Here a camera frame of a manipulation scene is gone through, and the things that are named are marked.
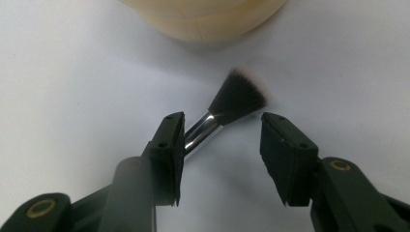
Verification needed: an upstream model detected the cream ribbed cup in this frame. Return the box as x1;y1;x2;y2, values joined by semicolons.
119;0;288;44

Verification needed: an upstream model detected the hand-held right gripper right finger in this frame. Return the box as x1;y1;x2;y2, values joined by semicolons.
259;111;320;207

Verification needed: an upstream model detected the black makeup brush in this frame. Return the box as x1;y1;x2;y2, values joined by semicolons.
183;67;270;160

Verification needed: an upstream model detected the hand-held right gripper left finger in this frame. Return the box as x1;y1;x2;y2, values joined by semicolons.
141;111;187;207

